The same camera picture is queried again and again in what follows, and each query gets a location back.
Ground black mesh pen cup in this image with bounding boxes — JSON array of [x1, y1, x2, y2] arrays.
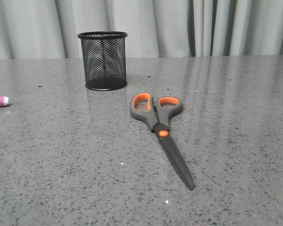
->
[[77, 31, 127, 91]]

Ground grey orange handled scissors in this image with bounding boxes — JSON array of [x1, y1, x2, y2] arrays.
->
[[129, 93, 194, 190]]

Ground grey curtain backdrop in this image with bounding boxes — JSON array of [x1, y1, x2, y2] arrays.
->
[[0, 0, 283, 59]]

